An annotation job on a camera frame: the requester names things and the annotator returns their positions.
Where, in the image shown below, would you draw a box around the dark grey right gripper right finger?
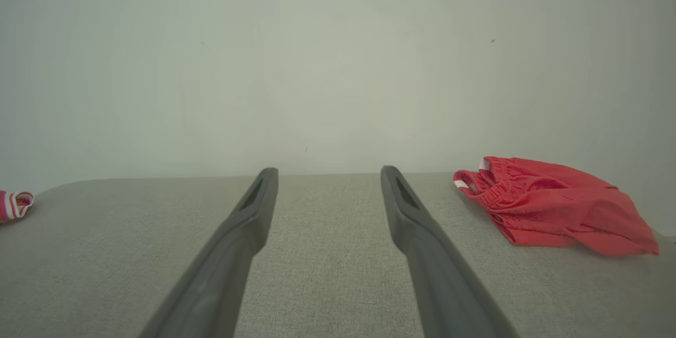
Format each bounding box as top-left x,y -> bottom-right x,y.
380,165 -> 521,338

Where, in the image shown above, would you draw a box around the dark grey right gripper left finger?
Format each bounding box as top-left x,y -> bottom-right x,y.
138,167 -> 279,338

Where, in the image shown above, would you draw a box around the red Bulls 23 shorts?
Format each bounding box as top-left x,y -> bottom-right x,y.
453,156 -> 660,258

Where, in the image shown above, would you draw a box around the red Bulls 23 jersey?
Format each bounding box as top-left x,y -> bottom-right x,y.
0,190 -> 35,223

